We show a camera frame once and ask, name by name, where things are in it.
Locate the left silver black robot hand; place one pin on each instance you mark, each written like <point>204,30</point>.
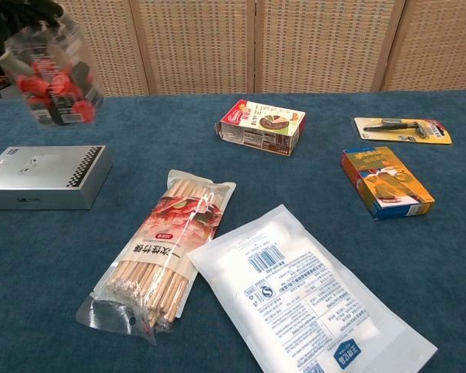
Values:
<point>19,11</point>

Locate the clear box of red clips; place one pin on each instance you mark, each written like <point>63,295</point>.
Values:
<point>62,89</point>

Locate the silver earbuds box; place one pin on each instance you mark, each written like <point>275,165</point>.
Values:
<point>46,175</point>

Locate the red white cake box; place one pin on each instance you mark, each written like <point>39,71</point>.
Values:
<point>264,124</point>

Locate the orange blue snack box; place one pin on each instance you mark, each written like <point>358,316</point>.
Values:
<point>388,182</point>

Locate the blue felt table cover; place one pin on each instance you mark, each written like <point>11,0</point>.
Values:
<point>62,272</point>

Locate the bamboo chopsticks plastic pack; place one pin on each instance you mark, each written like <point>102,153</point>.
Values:
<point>167,245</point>

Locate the white plastic pouch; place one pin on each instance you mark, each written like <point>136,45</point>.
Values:
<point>295,295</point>

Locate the yellow razor blister pack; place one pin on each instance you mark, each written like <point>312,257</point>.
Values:
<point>404,130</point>

